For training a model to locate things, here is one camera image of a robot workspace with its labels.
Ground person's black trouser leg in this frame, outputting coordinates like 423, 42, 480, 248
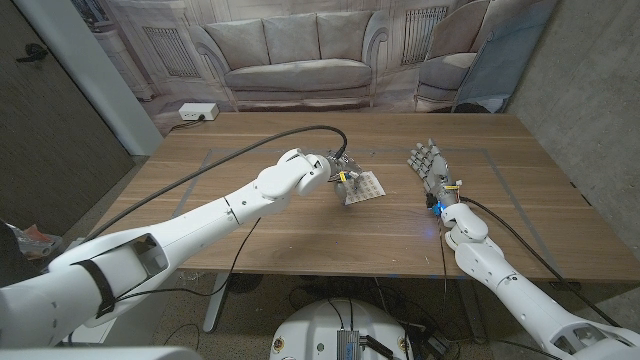
0, 222, 51, 289

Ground black rounded object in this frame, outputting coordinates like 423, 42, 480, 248
452, 102, 494, 114

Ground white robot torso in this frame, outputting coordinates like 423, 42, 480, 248
269, 298, 416, 360

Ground postage stamp sheet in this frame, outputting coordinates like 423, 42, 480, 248
343, 170, 387, 206

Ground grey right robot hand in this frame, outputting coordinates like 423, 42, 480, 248
406, 139, 462, 211

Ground white power strip box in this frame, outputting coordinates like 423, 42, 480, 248
178, 102, 220, 122

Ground silver finned box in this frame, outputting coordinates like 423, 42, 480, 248
335, 328, 362, 360

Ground grey sneakers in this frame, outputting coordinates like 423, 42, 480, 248
7, 222, 64, 259

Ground white table leg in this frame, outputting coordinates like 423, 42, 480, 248
202, 272, 231, 334

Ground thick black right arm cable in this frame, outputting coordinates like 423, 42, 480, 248
457, 196, 624, 329

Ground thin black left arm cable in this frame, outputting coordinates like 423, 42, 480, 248
112, 217, 262, 304

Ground dark wooden door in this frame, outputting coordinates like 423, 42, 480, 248
0, 0, 136, 236

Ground printed sofa room backdrop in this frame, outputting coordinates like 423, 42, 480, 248
69, 0, 559, 137

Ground black door handle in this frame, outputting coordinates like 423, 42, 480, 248
14, 43, 50, 64

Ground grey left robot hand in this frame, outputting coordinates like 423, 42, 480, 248
325, 148, 375, 207

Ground black power strip cord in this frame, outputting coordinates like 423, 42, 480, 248
169, 114, 206, 134

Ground grey table leg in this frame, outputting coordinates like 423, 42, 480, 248
457, 277, 489, 345

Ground black cable connector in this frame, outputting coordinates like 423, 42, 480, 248
359, 334, 396, 360

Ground black power adapter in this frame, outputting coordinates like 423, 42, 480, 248
424, 333, 451, 357

